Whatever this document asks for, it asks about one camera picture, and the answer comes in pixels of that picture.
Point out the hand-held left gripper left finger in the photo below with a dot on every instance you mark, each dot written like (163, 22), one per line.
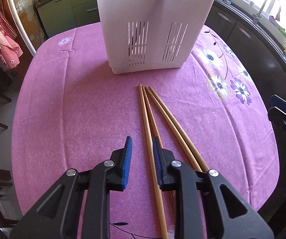
(127, 164)

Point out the sliding glass door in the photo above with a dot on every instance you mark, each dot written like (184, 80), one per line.
(25, 17)

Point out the bamboo chopstick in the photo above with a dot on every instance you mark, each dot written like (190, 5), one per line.
(170, 127)
(148, 129)
(149, 109)
(180, 129)

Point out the red checked apron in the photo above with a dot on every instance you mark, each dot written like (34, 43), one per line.
(5, 42)

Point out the green lower cabinets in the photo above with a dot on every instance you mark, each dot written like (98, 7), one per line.
(65, 15)

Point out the purple floral tablecloth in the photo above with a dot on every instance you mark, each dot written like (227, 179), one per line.
(70, 119)

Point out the dark lower cabinets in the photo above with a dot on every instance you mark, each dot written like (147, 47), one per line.
(252, 47)

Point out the tall steel faucet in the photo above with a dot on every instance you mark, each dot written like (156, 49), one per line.
(270, 0)

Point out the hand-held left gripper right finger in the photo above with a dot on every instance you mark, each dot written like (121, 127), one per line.
(157, 164)

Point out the white plastic utensil holder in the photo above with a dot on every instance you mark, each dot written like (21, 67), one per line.
(155, 17)

